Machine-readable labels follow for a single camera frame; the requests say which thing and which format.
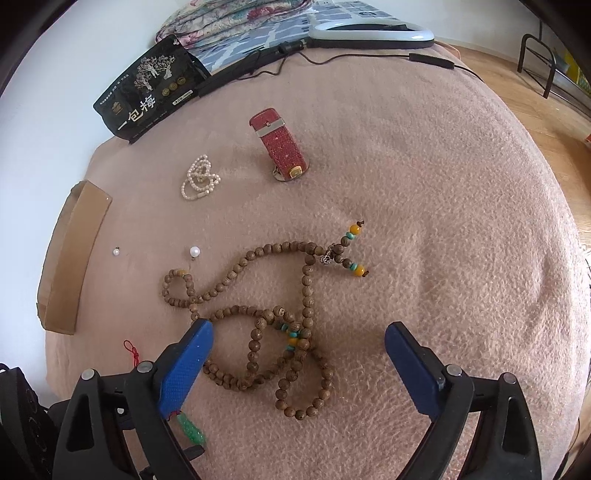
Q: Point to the pink fleece blanket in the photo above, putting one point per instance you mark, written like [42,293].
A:
[415,184]

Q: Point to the brown cardboard box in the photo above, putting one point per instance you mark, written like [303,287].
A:
[64,258]

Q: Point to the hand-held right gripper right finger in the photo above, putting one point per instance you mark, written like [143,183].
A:
[415,369]

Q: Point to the floral folded quilt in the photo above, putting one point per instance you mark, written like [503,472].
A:
[221,23]

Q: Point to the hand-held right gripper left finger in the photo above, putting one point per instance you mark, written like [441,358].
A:
[184,369]

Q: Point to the black printed snack bag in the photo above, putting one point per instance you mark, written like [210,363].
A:
[143,92]

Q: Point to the black metal rack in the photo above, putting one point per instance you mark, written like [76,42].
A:
[524,50]

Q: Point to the large white pearl pendant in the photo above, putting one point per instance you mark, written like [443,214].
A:
[195,252]

